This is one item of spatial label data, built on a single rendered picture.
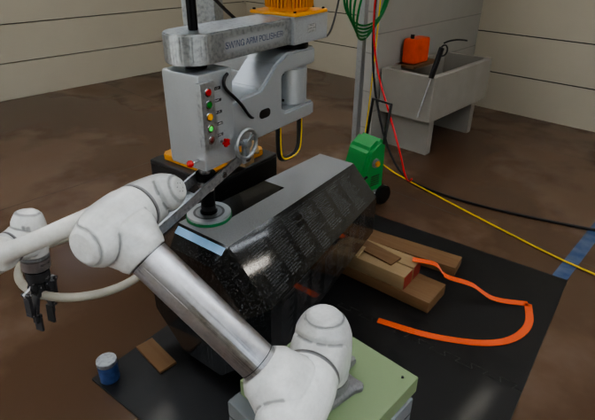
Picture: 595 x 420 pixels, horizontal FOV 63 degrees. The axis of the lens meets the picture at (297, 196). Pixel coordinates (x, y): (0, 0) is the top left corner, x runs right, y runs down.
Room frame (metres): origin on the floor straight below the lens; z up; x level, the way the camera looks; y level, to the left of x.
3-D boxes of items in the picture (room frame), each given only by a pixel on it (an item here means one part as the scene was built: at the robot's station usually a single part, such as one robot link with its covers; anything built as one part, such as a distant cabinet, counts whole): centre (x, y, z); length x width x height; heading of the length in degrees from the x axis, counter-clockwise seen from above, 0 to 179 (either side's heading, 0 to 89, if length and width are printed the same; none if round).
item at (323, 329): (1.00, -0.07, 1.03); 0.18 x 0.16 x 0.22; 160
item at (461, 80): (5.37, -1.53, 0.43); 1.30 x 0.62 x 0.86; 137
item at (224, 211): (2.06, 0.43, 0.84); 0.21 x 0.21 x 0.01
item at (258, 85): (2.37, 0.19, 1.30); 0.74 x 0.23 x 0.49; 145
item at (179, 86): (2.12, 0.38, 1.32); 0.36 x 0.22 x 0.45; 145
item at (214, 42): (2.35, 0.23, 1.61); 0.96 x 0.25 x 0.17; 145
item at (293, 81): (2.60, 0.05, 1.34); 0.19 x 0.19 x 0.20
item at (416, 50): (5.42, -1.30, 1.00); 0.50 x 0.22 x 0.33; 137
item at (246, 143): (2.09, 0.26, 1.20); 0.15 x 0.10 x 0.15; 145
